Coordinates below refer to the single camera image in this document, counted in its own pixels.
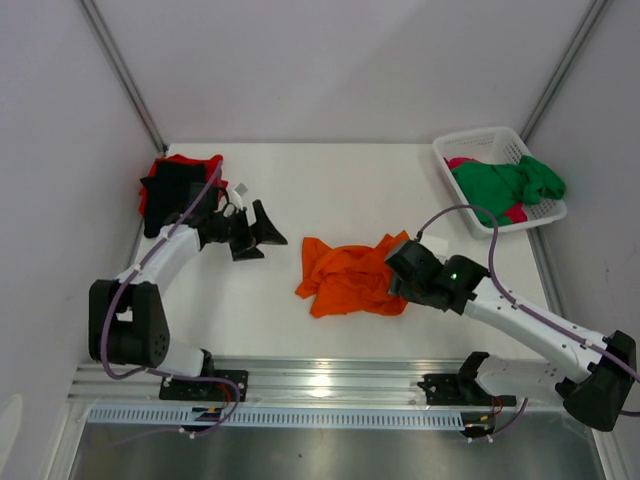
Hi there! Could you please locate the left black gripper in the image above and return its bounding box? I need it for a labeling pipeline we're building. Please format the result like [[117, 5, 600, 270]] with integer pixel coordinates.
[[210, 201, 286, 261]]

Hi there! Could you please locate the orange t shirt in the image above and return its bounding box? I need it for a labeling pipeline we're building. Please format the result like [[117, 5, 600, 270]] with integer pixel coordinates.
[[295, 231, 409, 319]]

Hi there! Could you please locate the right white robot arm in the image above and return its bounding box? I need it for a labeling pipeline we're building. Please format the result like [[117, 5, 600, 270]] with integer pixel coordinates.
[[385, 240, 638, 432]]

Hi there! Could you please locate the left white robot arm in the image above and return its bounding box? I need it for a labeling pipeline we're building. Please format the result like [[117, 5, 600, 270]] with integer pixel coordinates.
[[88, 182, 287, 400]]

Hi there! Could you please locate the red folded t shirt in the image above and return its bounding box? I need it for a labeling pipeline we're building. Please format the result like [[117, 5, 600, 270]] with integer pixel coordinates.
[[138, 154, 228, 216]]

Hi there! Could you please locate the black folded t shirt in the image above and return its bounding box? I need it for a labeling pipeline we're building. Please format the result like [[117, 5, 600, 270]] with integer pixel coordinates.
[[141, 161, 206, 239]]

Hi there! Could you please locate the green t shirt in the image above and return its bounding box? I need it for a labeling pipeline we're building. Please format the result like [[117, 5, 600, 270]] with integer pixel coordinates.
[[446, 155, 566, 226]]

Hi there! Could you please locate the pink t shirt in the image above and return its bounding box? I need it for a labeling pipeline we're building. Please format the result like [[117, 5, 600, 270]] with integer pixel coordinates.
[[445, 157, 527, 226]]

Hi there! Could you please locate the white plastic basket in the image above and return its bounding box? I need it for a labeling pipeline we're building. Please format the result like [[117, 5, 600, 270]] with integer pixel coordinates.
[[432, 126, 567, 234]]

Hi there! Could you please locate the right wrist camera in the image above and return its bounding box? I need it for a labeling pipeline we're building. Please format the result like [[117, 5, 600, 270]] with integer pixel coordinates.
[[420, 235, 449, 261]]

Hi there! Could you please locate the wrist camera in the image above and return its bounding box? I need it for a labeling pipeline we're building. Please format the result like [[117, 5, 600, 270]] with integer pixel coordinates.
[[227, 183, 248, 210], [420, 235, 449, 261]]

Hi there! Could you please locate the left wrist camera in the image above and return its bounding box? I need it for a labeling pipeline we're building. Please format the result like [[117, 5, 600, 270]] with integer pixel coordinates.
[[227, 183, 248, 210]]

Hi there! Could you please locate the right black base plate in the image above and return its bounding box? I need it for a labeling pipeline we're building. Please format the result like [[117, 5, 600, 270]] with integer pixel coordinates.
[[417, 352, 495, 407]]

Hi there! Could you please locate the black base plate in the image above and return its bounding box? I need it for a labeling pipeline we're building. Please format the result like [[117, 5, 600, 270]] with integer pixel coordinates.
[[417, 352, 495, 407], [159, 370, 249, 403]]

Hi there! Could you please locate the aluminium mounting rail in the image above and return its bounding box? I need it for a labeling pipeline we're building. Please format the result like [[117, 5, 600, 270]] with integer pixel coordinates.
[[66, 355, 612, 413]]

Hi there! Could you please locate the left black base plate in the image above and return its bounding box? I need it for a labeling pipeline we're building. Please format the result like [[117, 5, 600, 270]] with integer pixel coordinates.
[[159, 370, 249, 403]]

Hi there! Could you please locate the white slotted cable duct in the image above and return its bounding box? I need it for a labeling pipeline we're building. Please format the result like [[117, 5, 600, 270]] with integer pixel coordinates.
[[87, 404, 465, 431]]

